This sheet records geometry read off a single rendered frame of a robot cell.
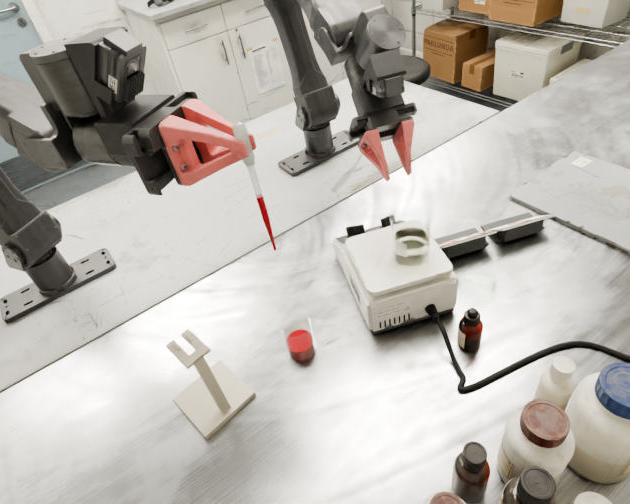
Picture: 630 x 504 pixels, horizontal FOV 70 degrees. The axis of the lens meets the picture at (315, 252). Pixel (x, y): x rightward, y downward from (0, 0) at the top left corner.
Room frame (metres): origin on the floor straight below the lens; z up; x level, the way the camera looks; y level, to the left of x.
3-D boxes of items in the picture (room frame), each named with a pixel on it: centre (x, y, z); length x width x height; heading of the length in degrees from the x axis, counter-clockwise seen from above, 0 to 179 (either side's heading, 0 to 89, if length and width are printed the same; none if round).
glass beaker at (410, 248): (0.44, -0.13, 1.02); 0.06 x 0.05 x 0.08; 162
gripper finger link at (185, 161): (0.41, 0.08, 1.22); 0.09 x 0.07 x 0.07; 59
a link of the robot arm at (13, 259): (0.64, 0.46, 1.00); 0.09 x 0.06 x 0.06; 149
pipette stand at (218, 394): (0.34, 0.17, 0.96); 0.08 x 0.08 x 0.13; 37
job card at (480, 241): (0.53, -0.24, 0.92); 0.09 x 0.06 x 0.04; 96
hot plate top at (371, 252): (0.46, -0.11, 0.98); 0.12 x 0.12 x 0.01; 6
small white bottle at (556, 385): (0.24, -0.23, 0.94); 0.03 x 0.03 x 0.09
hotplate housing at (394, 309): (0.48, -0.11, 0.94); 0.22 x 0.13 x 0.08; 6
